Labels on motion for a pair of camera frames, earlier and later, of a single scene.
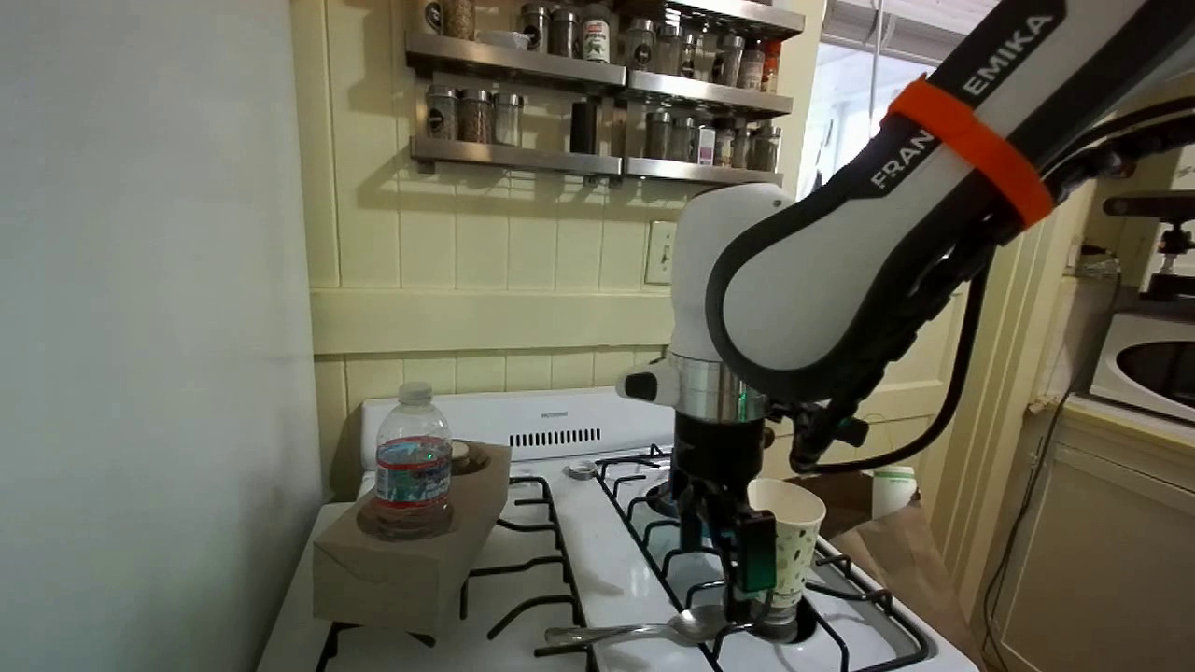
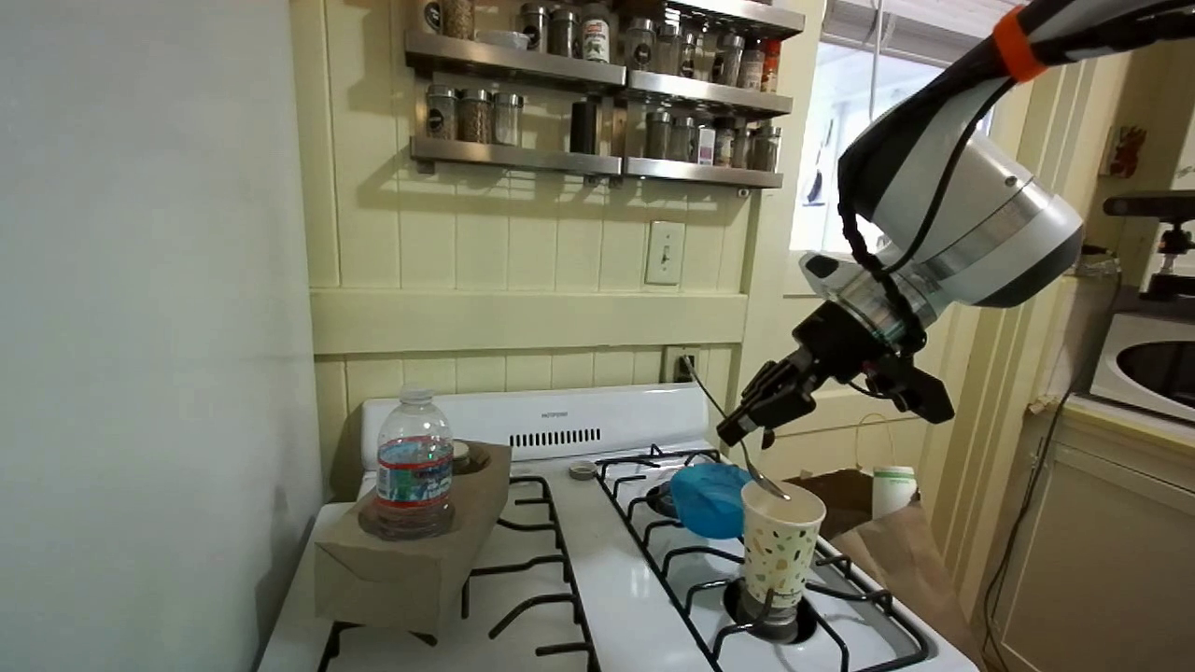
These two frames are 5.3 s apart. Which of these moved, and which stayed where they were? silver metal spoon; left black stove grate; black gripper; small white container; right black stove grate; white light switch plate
Moved: black gripper; silver metal spoon
Stayed: small white container; right black stove grate; white light switch plate; left black stove grate
